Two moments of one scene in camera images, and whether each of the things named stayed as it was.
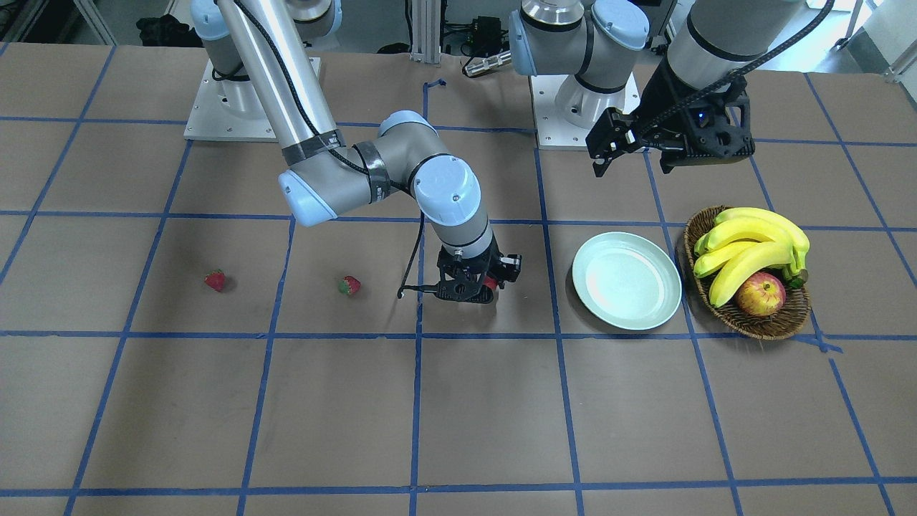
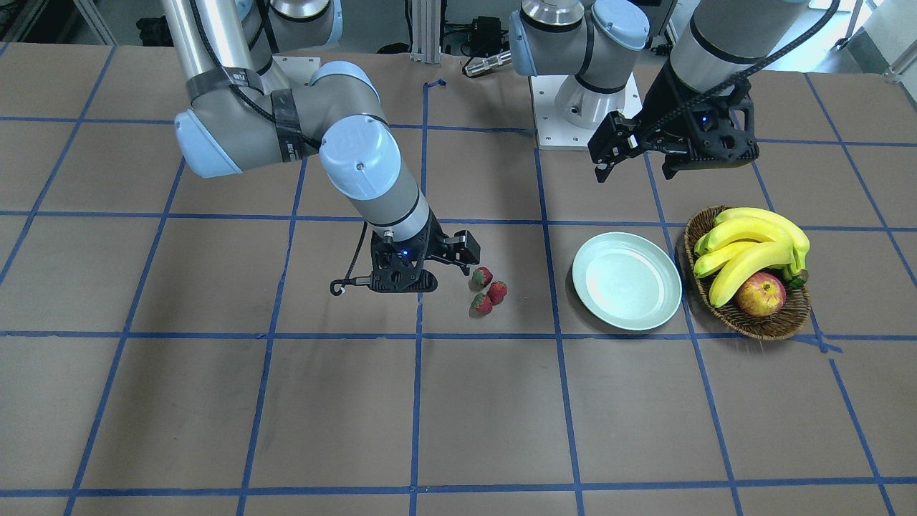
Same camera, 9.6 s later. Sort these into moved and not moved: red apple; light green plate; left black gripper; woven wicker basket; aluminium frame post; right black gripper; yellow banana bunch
Moved: right black gripper
Not moved: aluminium frame post; red apple; woven wicker basket; left black gripper; light green plate; yellow banana bunch
